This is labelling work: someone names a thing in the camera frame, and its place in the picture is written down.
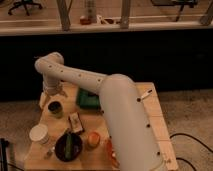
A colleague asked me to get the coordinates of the green cucumber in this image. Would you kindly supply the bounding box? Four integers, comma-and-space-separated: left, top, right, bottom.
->
65, 134, 72, 160

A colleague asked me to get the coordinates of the orange peach fruit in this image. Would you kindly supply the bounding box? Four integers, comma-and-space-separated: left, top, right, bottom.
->
87, 132, 100, 148

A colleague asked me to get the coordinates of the metal fork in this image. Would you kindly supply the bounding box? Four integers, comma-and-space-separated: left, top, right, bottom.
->
44, 146, 55, 159

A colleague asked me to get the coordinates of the green translucent cup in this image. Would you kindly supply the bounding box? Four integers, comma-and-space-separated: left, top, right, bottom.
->
48, 101, 63, 118

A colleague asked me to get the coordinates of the dark round plate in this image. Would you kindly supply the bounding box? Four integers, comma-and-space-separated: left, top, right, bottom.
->
55, 133, 83, 162

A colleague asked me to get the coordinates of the black office chair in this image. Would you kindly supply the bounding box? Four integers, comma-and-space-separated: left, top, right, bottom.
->
8, 0, 43, 16

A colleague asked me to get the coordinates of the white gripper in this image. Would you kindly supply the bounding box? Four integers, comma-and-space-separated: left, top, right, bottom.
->
39, 82, 67, 109

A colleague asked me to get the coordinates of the orange bowl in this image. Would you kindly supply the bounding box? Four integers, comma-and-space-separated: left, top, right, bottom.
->
105, 139, 119, 168

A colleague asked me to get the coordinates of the white marker pen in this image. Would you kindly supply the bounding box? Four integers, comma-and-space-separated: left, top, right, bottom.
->
141, 89, 152, 100

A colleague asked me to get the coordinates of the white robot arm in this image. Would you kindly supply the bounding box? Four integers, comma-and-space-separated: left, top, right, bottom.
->
35, 52, 167, 171

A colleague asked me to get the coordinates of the black floor cable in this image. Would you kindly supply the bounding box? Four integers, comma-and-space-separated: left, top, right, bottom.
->
169, 132, 213, 171

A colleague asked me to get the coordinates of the green tray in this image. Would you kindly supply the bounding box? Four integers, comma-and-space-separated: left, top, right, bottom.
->
76, 88, 100, 109

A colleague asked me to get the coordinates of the black stand left edge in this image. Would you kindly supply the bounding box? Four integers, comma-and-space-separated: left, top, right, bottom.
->
0, 138, 8, 171

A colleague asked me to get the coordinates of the red bowl on shelf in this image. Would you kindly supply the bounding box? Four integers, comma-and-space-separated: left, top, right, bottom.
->
80, 18, 92, 25

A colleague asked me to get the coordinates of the small snack box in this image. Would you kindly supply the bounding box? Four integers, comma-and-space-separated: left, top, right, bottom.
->
68, 112, 84, 134

